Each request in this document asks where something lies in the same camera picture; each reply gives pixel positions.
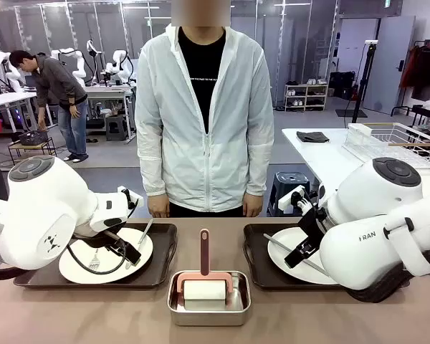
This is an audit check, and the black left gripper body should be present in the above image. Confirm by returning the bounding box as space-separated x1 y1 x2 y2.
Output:
103 230 130 256

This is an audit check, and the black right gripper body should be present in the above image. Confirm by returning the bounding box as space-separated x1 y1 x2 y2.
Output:
297 207 336 249

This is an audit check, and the white round plate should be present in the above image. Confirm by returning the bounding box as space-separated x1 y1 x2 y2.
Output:
59 226 155 285
267 227 340 286

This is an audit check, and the silver table knife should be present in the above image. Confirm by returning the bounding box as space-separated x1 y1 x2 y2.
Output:
263 233 329 276
124 218 155 270

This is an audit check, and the dark brown serving tray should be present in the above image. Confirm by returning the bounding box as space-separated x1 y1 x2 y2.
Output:
242 224 347 292
14 222 178 290

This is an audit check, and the silver fork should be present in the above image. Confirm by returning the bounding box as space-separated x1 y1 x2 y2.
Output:
87 248 102 271

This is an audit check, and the pink lint roller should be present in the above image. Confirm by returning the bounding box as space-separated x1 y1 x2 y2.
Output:
176 229 234 302

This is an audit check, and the person's left forearm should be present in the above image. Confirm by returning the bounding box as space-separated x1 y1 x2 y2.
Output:
244 141 275 199

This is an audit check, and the person's right forearm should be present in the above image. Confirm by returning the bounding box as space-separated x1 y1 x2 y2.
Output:
135 143 171 199

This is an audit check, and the person's right hand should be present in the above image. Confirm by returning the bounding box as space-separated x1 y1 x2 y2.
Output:
147 195 171 219

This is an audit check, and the person's left hand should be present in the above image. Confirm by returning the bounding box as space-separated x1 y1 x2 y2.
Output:
242 194 264 219

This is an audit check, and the dark blue plastic stool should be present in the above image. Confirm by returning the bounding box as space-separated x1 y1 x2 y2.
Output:
267 171 311 217

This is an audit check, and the white side table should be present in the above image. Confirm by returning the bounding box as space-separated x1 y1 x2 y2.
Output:
281 127 430 201

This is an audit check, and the dark grey folded cloth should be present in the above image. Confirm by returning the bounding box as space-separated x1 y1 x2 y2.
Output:
295 130 331 143

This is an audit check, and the stainless steel rectangular tray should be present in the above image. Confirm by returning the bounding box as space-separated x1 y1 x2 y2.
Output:
166 270 252 328

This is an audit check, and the grey plastic stool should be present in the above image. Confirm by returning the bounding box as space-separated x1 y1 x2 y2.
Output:
105 115 128 142

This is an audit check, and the white shoe rack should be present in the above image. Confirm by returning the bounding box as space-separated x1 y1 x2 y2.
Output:
283 77 330 113

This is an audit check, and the black equipment case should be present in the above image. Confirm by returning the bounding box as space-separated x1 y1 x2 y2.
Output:
329 71 356 100

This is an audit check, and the person in white jacket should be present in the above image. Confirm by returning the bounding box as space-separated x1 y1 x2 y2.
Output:
133 0 275 219

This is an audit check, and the white background workbench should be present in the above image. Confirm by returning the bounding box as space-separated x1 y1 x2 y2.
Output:
81 83 138 143

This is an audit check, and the man in grey hoodie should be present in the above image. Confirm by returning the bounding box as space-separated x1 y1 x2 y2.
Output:
9 49 91 164

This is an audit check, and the white background desk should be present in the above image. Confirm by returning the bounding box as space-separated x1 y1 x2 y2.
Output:
0 92 39 134

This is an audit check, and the clothes rack with garments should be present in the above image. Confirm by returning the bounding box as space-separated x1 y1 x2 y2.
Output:
391 39 430 118

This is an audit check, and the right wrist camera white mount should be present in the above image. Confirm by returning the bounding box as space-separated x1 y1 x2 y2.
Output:
278 186 322 216

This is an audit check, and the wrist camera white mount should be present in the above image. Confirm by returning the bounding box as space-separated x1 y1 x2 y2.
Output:
278 186 322 216
117 185 145 218

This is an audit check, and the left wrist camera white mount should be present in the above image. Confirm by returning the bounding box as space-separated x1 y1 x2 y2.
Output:
117 185 145 218

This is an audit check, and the right arm braided cable sleeve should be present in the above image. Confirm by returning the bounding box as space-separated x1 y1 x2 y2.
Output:
347 243 430 304

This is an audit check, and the white wire dish rack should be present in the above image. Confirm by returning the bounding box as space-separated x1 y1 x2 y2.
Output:
342 122 430 171

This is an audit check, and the black camera tripod stand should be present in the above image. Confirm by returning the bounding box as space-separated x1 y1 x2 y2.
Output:
335 39 379 119

